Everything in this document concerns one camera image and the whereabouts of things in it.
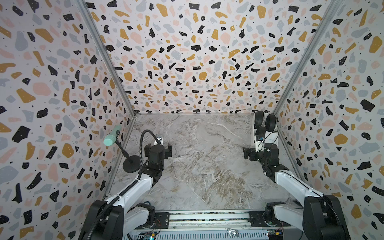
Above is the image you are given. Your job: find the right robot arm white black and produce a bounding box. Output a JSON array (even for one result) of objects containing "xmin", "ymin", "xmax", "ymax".
[{"xmin": 243, "ymin": 143, "xmax": 351, "ymax": 240}]

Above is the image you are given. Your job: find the black belt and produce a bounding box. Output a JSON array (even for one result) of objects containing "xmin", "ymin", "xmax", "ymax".
[
  {"xmin": 254, "ymin": 111, "xmax": 265, "ymax": 129},
  {"xmin": 254, "ymin": 127, "xmax": 266, "ymax": 142},
  {"xmin": 265, "ymin": 114, "xmax": 277, "ymax": 132}
]

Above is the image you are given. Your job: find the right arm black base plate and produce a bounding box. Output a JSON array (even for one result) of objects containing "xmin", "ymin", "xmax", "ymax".
[{"xmin": 248, "ymin": 210, "xmax": 291, "ymax": 228}]

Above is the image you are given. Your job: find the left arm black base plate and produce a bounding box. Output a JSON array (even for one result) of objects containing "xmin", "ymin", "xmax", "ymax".
[{"xmin": 136, "ymin": 212, "xmax": 170, "ymax": 231}]

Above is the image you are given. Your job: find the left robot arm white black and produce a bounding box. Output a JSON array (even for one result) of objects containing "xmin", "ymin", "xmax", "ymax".
[{"xmin": 79, "ymin": 130, "xmax": 172, "ymax": 240}]

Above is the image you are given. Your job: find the aluminium mounting rail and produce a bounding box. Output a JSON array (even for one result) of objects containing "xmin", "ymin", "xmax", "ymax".
[{"xmin": 119, "ymin": 208, "xmax": 335, "ymax": 233}]

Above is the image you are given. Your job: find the white storage roll organizer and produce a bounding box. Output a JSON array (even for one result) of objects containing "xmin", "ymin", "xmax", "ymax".
[{"xmin": 252, "ymin": 111, "xmax": 279, "ymax": 152}]

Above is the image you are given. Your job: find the green microphone on black stand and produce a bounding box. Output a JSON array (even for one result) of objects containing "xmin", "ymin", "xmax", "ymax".
[{"xmin": 103, "ymin": 125, "xmax": 140, "ymax": 173}]

